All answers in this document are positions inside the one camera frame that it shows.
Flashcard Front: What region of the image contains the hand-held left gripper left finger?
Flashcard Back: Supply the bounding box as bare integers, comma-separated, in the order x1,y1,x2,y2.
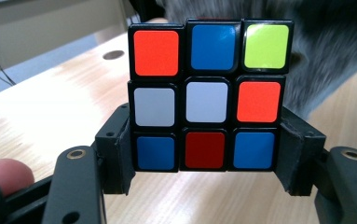
93,102,137,196

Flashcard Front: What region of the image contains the dark round table grommet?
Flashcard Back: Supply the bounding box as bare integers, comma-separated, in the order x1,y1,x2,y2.
102,49,126,62

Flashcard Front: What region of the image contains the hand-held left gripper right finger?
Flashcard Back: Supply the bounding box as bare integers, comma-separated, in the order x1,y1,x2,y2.
274,105,327,197

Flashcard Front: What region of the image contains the multicoloured puzzle cube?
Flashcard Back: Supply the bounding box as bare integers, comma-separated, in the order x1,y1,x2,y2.
127,18,295,174

